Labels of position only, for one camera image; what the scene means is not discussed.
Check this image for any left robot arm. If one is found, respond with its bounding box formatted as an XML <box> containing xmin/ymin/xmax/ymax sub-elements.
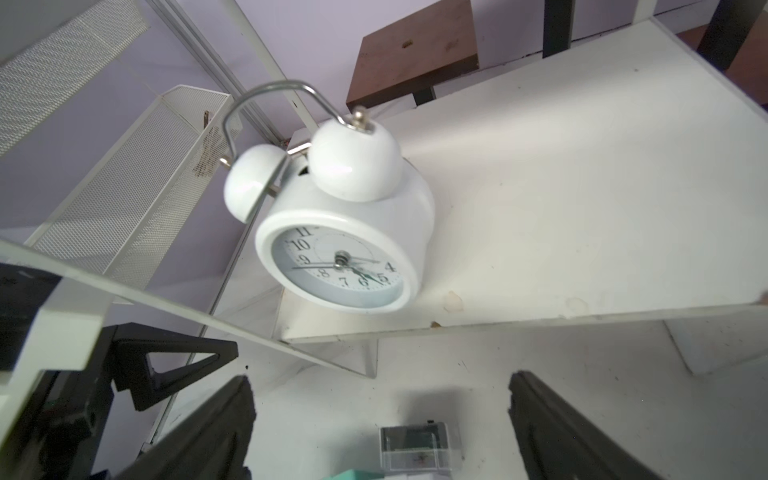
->
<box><xmin>1</xmin><ymin>263</ymin><xmax>239</xmax><ymax>479</ymax></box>

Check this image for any white two-tier shelf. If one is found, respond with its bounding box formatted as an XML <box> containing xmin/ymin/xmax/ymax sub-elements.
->
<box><xmin>0</xmin><ymin>0</ymin><xmax>768</xmax><ymax>379</ymax></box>

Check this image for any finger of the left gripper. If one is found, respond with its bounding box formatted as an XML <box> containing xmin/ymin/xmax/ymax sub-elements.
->
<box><xmin>110</xmin><ymin>323</ymin><xmax>239</xmax><ymax>411</ymax></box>

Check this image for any clear grey square clock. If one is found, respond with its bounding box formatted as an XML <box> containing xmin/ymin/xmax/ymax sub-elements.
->
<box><xmin>379</xmin><ymin>420</ymin><xmax>453</xmax><ymax>473</ymax></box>

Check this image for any white mesh two-tier wall rack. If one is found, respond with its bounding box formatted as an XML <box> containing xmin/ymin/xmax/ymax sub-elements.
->
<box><xmin>1</xmin><ymin>1</ymin><xmax>242</xmax><ymax>289</ymax></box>

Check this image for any mint square clock left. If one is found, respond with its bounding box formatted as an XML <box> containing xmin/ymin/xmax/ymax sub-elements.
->
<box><xmin>324</xmin><ymin>469</ymin><xmax>384</xmax><ymax>480</ymax></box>

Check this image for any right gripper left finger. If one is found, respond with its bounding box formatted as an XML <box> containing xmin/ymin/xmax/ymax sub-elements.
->
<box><xmin>118</xmin><ymin>375</ymin><xmax>256</xmax><ymax>479</ymax></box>

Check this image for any brown wooden step stand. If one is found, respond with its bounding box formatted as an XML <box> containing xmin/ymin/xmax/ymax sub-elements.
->
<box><xmin>346</xmin><ymin>1</ymin><xmax>767</xmax><ymax>109</ymax></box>

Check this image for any white twin-bell alarm clock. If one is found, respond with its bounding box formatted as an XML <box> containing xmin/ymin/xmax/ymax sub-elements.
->
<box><xmin>222</xmin><ymin>106</ymin><xmax>436</xmax><ymax>314</ymax></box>

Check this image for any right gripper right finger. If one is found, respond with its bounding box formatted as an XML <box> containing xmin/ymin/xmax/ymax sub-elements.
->
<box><xmin>508</xmin><ymin>371</ymin><xmax>659</xmax><ymax>479</ymax></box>

